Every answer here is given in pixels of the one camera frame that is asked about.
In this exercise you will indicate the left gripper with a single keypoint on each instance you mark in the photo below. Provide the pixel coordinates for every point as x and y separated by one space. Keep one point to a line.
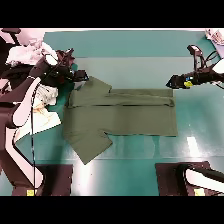
80 76

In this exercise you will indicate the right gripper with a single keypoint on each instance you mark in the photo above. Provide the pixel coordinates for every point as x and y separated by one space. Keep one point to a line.
180 82

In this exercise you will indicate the green T-shirt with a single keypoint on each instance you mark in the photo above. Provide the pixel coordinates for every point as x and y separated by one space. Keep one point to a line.
126 115

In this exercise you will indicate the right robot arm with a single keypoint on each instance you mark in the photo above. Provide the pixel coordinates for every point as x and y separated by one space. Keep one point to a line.
208 76

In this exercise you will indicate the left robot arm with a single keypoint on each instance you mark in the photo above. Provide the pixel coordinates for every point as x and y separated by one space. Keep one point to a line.
23 103

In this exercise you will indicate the white printed garment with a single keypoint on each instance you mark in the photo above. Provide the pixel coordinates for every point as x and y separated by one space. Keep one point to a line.
45 121

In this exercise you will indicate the heap of clothes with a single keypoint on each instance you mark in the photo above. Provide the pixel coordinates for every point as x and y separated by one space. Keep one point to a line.
23 53

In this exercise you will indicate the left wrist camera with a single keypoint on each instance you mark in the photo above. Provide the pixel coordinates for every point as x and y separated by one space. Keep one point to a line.
66 57

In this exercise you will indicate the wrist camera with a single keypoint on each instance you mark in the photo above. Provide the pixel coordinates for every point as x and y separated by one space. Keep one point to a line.
196 55
66 57

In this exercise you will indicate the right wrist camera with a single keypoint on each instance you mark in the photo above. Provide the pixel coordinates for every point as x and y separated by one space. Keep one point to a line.
196 55

